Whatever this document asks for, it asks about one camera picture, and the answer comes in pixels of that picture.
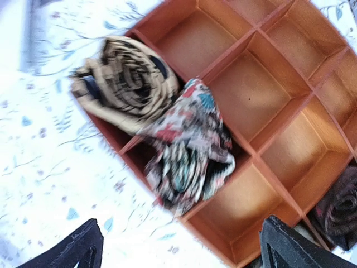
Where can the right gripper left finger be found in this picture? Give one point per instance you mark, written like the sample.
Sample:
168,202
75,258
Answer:
81,248

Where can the rolled beige striped tie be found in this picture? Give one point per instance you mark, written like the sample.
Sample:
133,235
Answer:
129,86

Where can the cream floral paisley tie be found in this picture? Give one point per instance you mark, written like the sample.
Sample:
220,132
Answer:
193,157

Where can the orange divided organizer tray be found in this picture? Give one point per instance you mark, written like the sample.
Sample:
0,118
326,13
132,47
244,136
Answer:
285,82

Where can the floral patterned table mat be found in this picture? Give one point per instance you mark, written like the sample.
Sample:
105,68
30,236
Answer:
57,169

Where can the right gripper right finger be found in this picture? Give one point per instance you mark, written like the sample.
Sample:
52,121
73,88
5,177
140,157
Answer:
282,246

